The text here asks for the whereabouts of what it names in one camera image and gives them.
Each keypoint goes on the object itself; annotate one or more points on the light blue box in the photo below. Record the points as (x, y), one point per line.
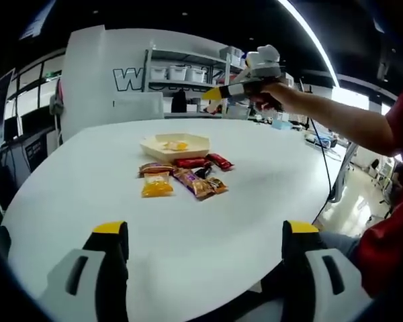
(282, 124)

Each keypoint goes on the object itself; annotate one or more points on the long red food packet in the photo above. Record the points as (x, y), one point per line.
(223, 161)
(189, 162)

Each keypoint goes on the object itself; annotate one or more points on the black desk monitor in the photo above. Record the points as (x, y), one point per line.
(10, 129)
(33, 119)

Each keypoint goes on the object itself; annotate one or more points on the long curved ceiling light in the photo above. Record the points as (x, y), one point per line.
(319, 47)

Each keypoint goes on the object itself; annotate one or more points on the black food candy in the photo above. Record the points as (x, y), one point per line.
(203, 171)

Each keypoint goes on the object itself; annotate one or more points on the person's blue jeans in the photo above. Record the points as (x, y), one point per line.
(337, 241)

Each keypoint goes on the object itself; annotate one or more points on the black ceiling fixture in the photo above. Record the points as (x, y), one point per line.
(383, 68)

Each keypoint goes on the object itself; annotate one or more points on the metal shelf rack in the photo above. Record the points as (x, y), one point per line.
(147, 84)

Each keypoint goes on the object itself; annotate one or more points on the brown purple food packet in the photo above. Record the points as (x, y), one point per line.
(156, 168)
(191, 182)

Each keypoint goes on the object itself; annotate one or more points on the person's right hand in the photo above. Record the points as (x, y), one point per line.
(275, 95)

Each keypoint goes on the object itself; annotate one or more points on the small brown food packet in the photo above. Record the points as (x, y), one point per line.
(218, 185)

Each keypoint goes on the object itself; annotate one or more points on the white food tongs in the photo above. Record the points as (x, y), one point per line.
(243, 75)

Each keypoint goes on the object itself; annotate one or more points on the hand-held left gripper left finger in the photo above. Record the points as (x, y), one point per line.
(111, 268)

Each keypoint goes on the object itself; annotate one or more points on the small red food packet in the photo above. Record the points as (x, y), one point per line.
(213, 112)

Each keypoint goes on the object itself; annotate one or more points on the white storage bin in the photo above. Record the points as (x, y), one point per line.
(158, 72)
(231, 53)
(196, 74)
(178, 72)

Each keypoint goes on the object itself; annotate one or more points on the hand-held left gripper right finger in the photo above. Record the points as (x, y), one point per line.
(299, 268)

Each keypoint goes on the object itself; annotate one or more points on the black chair back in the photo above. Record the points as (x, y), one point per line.
(178, 102)

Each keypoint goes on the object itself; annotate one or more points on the white counter with black panel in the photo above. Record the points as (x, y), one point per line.
(35, 149)

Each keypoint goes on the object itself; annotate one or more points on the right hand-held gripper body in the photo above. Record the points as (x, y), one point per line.
(265, 65)

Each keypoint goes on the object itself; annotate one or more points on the cream plastic container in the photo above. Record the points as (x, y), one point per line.
(188, 153)

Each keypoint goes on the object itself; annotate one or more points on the hanging red grey jacket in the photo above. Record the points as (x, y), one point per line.
(55, 100)

